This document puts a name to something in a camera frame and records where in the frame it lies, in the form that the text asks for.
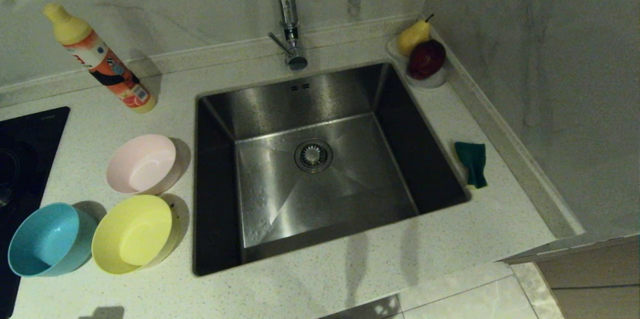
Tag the chrome faucet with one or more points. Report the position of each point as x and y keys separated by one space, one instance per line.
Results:
x=287 y=4

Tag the orange dish soap bottle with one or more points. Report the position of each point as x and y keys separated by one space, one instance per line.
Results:
x=107 y=66

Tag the stainless steel sink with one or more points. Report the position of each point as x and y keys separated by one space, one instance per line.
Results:
x=280 y=194

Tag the yellow green sponge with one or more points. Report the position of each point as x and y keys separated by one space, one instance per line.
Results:
x=474 y=159

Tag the round metal drain strainer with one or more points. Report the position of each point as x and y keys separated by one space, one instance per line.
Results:
x=313 y=155

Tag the small white dish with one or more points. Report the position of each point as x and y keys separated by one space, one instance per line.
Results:
x=432 y=82

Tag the dark red apple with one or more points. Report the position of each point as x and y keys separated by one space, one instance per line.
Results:
x=426 y=59

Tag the yellow pear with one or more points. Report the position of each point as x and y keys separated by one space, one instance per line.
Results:
x=412 y=38

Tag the pink plastic bowl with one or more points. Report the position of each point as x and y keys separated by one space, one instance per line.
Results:
x=142 y=166

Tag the yellow plastic bowl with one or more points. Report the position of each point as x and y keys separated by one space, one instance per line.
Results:
x=132 y=236

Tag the blue plastic bowl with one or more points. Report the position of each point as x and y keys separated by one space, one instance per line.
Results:
x=47 y=241

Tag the black induction cooktop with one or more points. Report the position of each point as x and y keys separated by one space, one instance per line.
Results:
x=25 y=159

